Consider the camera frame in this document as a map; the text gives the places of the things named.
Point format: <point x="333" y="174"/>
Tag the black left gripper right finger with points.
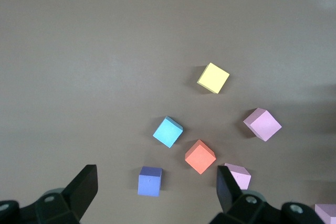
<point x="241" y="208"/>

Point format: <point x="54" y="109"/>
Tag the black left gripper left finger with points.
<point x="65" y="203"/>

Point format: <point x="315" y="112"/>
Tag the pink foam cube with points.
<point x="326" y="214"/>
<point x="263" y="125"/>
<point x="240" y="176"/>

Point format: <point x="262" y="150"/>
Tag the orange foam cube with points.
<point x="200" y="156"/>

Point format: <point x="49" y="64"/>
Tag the purple foam cube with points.
<point x="149" y="182"/>

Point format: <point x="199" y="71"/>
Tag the blue foam cube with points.
<point x="168" y="131"/>

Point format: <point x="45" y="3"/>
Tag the yellow foam cube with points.
<point x="213" y="78"/>

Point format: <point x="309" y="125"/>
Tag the brown table mat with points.
<point x="78" y="64"/>

